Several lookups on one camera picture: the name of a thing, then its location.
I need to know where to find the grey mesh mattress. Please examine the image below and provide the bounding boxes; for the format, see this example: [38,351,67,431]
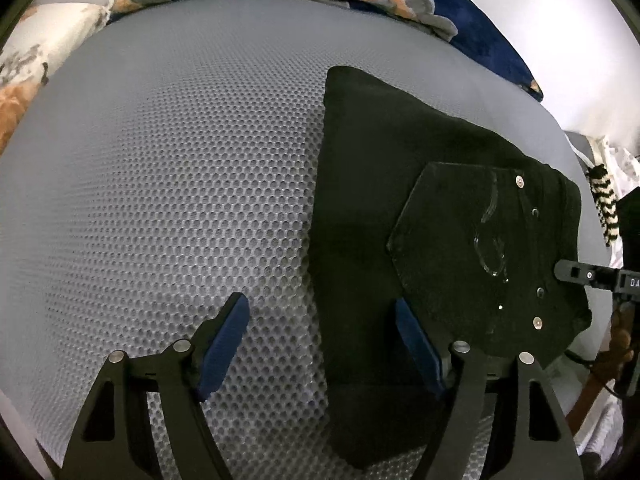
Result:
[1,0,586,479]

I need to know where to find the person's right hand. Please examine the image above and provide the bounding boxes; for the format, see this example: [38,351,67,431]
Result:
[565,301,634,436]

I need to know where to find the black pants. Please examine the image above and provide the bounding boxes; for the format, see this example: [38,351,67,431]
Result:
[309,66,592,468]

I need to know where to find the white floral pillow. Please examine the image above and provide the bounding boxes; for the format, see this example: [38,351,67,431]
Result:
[1,3,110,148]

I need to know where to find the black white striped knit item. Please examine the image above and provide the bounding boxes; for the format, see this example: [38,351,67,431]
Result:
[586,164,620,247]

